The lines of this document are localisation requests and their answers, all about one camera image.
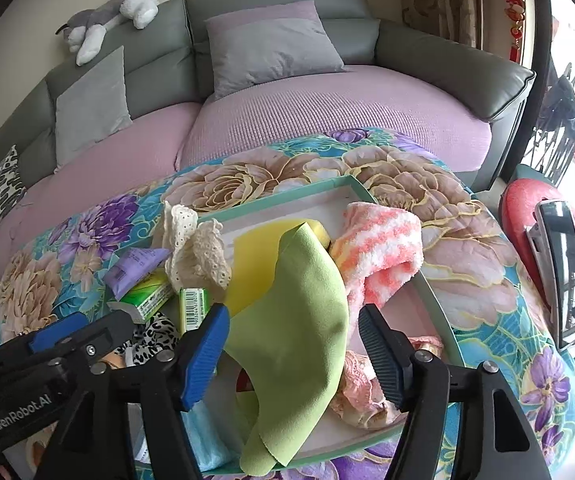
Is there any smartphone on stool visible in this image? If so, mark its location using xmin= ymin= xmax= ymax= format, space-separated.
xmin=526 ymin=200 xmax=575 ymax=351

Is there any black white patterned cushion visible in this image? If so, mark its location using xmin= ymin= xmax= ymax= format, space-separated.
xmin=0 ymin=145 xmax=27 ymax=223

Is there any green microfiber cloth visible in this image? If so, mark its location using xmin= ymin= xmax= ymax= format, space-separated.
xmin=225 ymin=223 xmax=349 ymax=477

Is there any small green tissue pack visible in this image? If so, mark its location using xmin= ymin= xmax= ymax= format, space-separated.
xmin=179 ymin=288 xmax=210 ymax=335

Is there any grey sofa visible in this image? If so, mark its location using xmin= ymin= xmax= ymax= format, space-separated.
xmin=0 ymin=0 xmax=535 ymax=188

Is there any grey white plush dog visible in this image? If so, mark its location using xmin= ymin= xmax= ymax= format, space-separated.
xmin=56 ymin=0 xmax=158 ymax=66

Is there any grey cushion left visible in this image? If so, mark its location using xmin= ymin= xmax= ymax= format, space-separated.
xmin=55 ymin=47 xmax=132 ymax=169

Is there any red tape roll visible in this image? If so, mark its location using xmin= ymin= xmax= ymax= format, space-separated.
xmin=236 ymin=370 xmax=255 ymax=393

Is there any yellow sponge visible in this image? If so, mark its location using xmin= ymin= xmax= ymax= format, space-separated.
xmin=224 ymin=218 xmax=331 ymax=316

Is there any purple wet wipes pack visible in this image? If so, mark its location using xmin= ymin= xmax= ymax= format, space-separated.
xmin=103 ymin=247 xmax=170 ymax=300

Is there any pink sofa seat cover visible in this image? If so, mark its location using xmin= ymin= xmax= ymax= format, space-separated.
xmin=0 ymin=65 xmax=491 ymax=279

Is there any red hanging decoration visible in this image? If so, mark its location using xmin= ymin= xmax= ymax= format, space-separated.
xmin=504 ymin=0 xmax=526 ymax=63

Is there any red plastic stool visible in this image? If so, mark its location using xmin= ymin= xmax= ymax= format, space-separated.
xmin=499 ymin=178 xmax=575 ymax=347

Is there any leopard print scrunchie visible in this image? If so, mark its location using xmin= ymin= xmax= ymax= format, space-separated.
xmin=115 ymin=312 xmax=180 ymax=366

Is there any pink white fuzzy sock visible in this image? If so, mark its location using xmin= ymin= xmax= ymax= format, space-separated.
xmin=330 ymin=202 xmax=424 ymax=314

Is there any teal white shallow box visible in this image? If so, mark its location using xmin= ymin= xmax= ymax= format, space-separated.
xmin=210 ymin=177 xmax=463 ymax=477

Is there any grey pink cushion right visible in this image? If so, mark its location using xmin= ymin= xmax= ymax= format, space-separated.
xmin=206 ymin=0 xmax=345 ymax=100

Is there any floral blue tablecloth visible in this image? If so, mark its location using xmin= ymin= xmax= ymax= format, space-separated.
xmin=0 ymin=128 xmax=575 ymax=469

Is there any cream lace scrunchie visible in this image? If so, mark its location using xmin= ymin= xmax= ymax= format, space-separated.
xmin=157 ymin=202 xmax=232 ymax=301

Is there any pink fabric scrunchie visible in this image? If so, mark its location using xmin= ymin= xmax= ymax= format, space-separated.
xmin=329 ymin=336 xmax=446 ymax=430

